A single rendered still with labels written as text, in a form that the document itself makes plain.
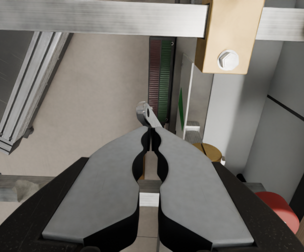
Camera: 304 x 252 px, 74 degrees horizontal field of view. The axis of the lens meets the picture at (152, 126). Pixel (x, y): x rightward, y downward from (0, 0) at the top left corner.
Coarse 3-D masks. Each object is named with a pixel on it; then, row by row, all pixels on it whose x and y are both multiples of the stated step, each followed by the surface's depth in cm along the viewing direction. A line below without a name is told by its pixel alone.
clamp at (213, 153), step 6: (192, 144) 31; (198, 144) 31; (204, 144) 31; (210, 144) 31; (204, 150) 29; (210, 150) 29; (216, 150) 29; (210, 156) 28; (216, 156) 28; (222, 156) 29; (222, 162) 29
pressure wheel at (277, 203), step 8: (240, 176) 36; (256, 192) 29; (264, 192) 28; (272, 192) 29; (264, 200) 27; (272, 200) 27; (280, 200) 28; (272, 208) 26; (280, 208) 26; (288, 208) 27; (280, 216) 26; (288, 216) 26; (296, 216) 27; (288, 224) 27; (296, 224) 27
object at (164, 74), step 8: (168, 40) 36; (168, 48) 36; (168, 56) 37; (160, 64) 38; (168, 64) 38; (160, 72) 38; (168, 72) 38; (160, 80) 39; (168, 80) 39; (160, 88) 40; (160, 96) 40; (160, 104) 41; (160, 112) 42; (160, 120) 43
